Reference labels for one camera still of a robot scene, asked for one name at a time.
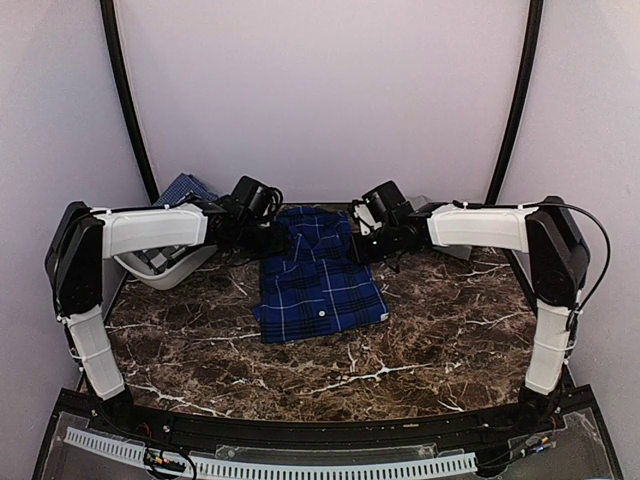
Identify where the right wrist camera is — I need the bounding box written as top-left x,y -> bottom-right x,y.
349,180 -> 414,235

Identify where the right black frame post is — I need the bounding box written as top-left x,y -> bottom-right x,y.
484,0 -> 544,205

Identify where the white slotted cable duct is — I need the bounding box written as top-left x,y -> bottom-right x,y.
64,427 -> 477,479

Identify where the grey plastic laundry basket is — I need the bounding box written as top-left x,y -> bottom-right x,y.
114,246 -> 215,291

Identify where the black white checked shirt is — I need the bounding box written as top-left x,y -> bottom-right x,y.
135,246 -> 185,275

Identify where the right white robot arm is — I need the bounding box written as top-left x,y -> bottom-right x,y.
349,196 -> 590,395

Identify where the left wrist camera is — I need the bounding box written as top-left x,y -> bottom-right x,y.
218,176 -> 283,223

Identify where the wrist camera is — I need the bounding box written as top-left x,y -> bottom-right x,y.
218,176 -> 283,223
349,180 -> 414,235

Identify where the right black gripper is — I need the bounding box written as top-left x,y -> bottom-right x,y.
347,221 -> 401,265

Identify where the black frame post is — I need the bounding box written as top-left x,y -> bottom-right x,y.
484,0 -> 544,205
99,0 -> 160,203

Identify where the blue plaid long sleeve shirt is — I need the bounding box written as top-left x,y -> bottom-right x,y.
253,207 -> 390,344

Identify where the small blue checked shirt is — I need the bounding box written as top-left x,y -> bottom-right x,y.
153,173 -> 218,206

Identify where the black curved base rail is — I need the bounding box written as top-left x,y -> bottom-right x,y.
33,385 -> 623,479

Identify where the folded grey polo shirt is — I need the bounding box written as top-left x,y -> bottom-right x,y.
408,195 -> 472,261

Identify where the left black frame post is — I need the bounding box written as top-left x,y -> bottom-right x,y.
99,0 -> 160,203

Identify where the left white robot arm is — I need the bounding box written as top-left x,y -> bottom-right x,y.
45,201 -> 288,436

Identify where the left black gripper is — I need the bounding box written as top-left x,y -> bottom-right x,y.
236,219 -> 291,260

